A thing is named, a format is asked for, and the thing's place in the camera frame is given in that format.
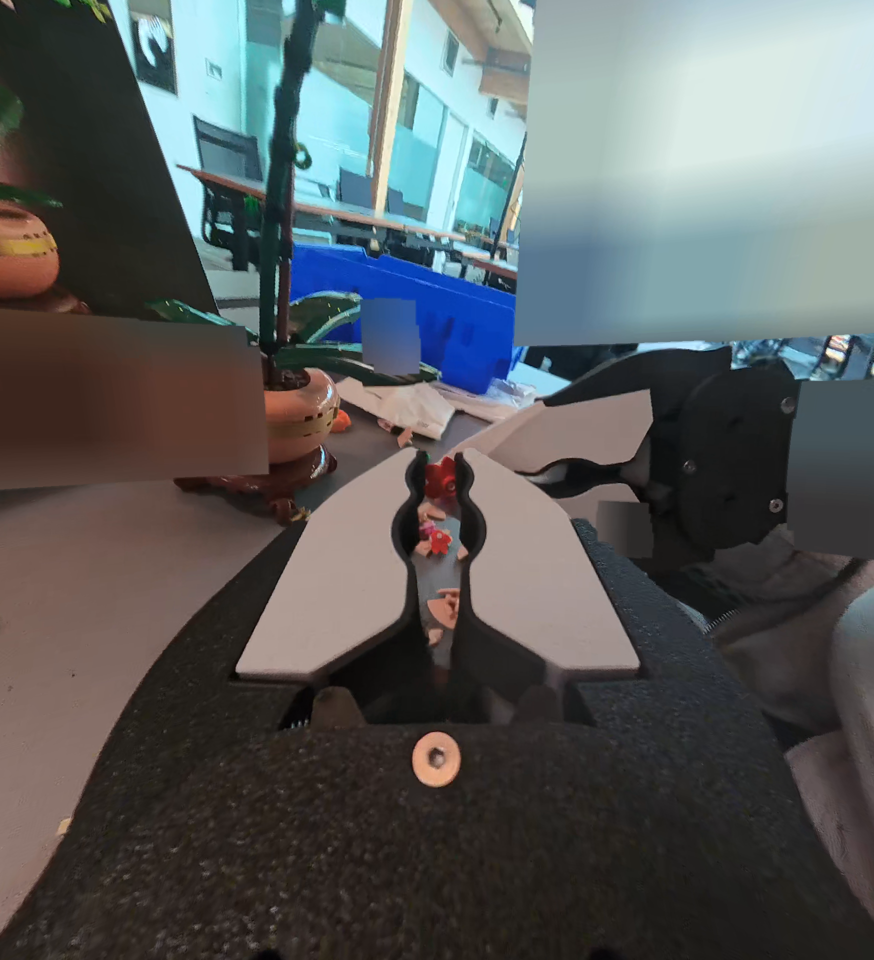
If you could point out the pile of small brick pieces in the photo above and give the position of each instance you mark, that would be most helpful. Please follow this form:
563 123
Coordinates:
444 606

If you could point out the brick orchid plant model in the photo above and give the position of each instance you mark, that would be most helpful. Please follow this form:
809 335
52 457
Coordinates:
298 420

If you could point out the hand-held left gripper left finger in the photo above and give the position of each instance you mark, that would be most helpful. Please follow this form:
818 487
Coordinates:
332 585

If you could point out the dark orchid product box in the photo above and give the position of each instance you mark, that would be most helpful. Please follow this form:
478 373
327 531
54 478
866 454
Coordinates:
107 187

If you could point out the grey desk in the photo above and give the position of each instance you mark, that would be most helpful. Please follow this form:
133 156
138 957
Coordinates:
107 600

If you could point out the blue plastic bin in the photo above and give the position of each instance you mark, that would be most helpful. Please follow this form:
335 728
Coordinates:
467 322

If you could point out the crumpled white paper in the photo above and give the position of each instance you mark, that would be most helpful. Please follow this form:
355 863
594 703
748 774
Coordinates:
414 409

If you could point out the person's grey clothing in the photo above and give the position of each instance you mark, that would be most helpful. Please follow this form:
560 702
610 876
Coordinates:
782 660

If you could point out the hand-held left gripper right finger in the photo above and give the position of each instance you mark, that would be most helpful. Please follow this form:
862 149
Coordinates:
542 585

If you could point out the wooden background table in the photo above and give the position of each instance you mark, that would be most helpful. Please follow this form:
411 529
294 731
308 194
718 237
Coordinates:
377 219

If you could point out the orange brick separator tool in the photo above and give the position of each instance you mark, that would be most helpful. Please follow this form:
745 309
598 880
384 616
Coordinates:
341 421

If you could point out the black office chair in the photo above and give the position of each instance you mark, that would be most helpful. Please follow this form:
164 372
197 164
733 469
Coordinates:
227 157

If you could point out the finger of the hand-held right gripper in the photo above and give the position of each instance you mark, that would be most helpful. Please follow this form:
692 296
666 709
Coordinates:
587 427
602 491

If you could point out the red flower brick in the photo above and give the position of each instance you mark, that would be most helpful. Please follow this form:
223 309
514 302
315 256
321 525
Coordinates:
441 476

